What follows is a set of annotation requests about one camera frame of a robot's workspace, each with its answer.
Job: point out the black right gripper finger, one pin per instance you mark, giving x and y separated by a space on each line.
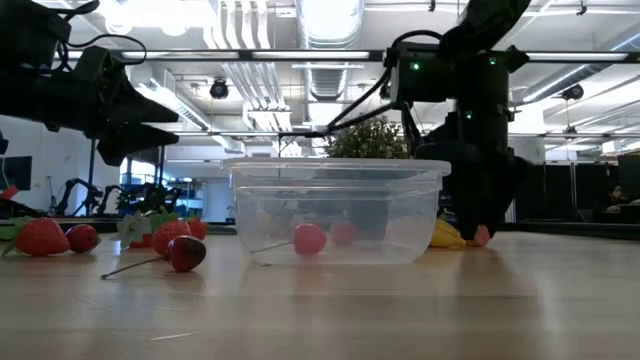
482 190
432 150

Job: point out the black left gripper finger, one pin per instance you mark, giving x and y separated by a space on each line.
135 142
145 110

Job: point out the pink toy peach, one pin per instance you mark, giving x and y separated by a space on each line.
344 233
481 236

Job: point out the yellow toy banana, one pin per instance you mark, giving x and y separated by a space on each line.
445 236

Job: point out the red strawberry green leaves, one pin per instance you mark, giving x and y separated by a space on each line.
170 236

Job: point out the clear plastic tupperware container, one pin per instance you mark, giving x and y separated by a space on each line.
340 195

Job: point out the small red toy strawberry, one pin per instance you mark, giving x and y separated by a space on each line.
198 229

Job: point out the red toy cherry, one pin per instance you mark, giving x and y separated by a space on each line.
82 238

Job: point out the dark red stemmed cherry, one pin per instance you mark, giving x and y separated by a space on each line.
186 253

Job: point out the large red toy strawberry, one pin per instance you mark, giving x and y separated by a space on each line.
42 237

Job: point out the green plant in black pot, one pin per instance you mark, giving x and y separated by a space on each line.
367 140

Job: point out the black ceiling spotlight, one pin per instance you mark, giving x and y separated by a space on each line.
572 92
218 89

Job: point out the black partition panels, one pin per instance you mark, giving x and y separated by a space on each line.
560 192

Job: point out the red background object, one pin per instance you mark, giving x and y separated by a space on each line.
7 193

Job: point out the person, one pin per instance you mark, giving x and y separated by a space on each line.
616 197

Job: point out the pink stemmed toy cherry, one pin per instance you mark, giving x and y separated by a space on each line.
310 239

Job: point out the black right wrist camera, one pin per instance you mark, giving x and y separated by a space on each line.
420 80

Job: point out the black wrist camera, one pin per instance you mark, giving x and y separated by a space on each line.
30 35
420 80

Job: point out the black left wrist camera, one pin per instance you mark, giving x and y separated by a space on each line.
30 35

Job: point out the dark wall monitor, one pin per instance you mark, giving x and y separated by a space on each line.
15 172

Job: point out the silver ventilation duct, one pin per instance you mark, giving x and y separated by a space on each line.
330 30

